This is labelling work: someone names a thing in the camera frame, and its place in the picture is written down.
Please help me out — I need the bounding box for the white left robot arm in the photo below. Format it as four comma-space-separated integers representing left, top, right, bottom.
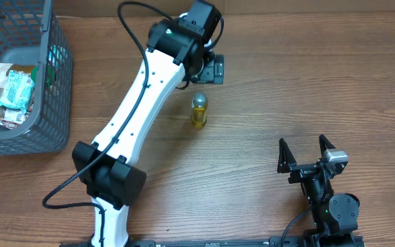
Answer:
72, 1, 224, 246

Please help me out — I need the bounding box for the brown snack packet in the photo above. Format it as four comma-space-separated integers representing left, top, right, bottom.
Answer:
0, 63, 38, 129

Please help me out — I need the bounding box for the white barcode scanner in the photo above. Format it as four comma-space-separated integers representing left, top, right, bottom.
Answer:
179, 12, 212, 47

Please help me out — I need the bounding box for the yellow liquid bottle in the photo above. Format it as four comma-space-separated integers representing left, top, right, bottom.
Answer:
192, 92, 208, 128

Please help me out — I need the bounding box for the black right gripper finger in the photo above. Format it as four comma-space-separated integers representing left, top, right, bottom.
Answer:
319, 134, 335, 153
277, 138, 297, 174

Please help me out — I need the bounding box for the mint green wipes pack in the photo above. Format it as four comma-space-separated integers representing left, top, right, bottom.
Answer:
0, 71, 35, 113

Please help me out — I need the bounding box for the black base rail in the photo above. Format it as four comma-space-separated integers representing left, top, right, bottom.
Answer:
59, 236, 365, 247

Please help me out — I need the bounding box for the dark grey plastic basket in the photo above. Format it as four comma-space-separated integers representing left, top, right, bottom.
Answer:
0, 0, 73, 155

